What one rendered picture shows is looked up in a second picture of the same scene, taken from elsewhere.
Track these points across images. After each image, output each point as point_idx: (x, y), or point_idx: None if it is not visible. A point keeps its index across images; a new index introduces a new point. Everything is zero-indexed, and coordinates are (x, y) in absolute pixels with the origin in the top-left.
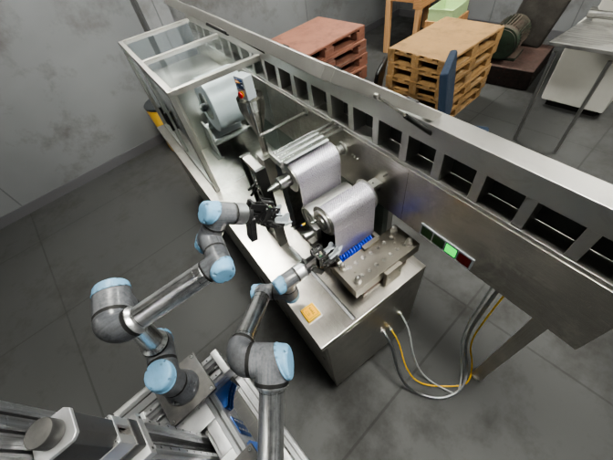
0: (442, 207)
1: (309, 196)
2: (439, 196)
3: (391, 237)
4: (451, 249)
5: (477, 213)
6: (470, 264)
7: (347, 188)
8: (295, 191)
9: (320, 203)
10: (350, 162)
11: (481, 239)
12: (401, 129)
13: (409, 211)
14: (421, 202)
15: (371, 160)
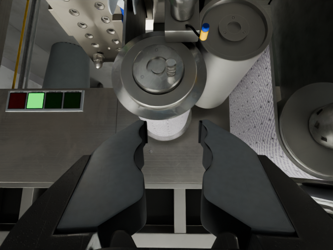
0: (57, 156)
1: (259, 78)
2: (64, 169)
3: (119, 49)
4: (34, 102)
5: (15, 179)
6: (9, 101)
7: (202, 104)
8: (305, 87)
9: (219, 81)
10: (228, 129)
11: (5, 146)
12: (132, 237)
13: (105, 113)
14: (87, 144)
15: (181, 159)
